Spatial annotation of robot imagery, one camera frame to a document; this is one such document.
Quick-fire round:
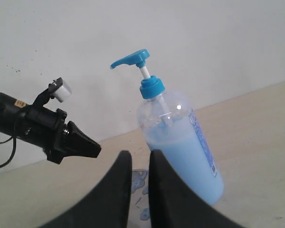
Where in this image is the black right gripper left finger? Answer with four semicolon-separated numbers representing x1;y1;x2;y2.
42;151;132;228

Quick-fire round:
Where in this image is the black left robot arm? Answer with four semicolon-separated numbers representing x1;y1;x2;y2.
0;90;101;168

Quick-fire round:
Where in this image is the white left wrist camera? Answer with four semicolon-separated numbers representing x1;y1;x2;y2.
48;77;72;103

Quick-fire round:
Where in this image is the round metal plate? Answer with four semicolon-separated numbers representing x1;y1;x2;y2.
130;169;150;221

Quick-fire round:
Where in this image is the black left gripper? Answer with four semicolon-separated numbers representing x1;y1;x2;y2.
26;108;102;164

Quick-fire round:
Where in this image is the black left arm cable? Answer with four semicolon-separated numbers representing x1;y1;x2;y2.
0;118;19;170

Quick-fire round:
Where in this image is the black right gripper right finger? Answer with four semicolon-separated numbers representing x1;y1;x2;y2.
148;150;242;228

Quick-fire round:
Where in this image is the blue pump soap bottle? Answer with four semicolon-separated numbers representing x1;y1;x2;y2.
110;49;224;205

